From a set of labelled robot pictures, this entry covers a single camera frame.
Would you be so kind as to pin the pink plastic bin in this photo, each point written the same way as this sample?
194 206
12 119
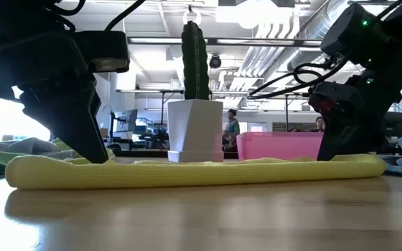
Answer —
277 146

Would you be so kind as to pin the black metal gantry frame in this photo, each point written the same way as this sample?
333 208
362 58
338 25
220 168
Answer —
287 111

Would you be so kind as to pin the person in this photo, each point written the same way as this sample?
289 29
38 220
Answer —
319 123
232 129

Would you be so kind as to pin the black ceiling camera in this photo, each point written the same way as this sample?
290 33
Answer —
215 61

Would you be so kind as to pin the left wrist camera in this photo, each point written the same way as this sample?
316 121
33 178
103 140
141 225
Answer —
100 49

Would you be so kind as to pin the yellow microfiber towel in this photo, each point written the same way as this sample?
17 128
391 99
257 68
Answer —
187 174

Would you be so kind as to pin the grey microfiber towel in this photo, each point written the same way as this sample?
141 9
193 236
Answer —
30 145

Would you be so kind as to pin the cardboard box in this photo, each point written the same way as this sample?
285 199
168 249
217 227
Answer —
104 132

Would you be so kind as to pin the black desktop monitor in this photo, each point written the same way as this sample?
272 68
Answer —
394 123

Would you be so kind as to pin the silver ventilation duct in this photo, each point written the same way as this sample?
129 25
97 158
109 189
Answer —
312 31

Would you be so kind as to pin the white faceted plant pot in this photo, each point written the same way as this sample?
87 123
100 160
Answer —
195 129

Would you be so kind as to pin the green cactus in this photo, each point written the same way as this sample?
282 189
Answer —
195 62

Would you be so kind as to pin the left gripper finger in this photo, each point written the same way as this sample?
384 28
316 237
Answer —
72 122

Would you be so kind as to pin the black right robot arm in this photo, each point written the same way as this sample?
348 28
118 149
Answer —
354 31

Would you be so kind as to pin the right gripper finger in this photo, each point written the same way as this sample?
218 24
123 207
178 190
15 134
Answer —
347 143

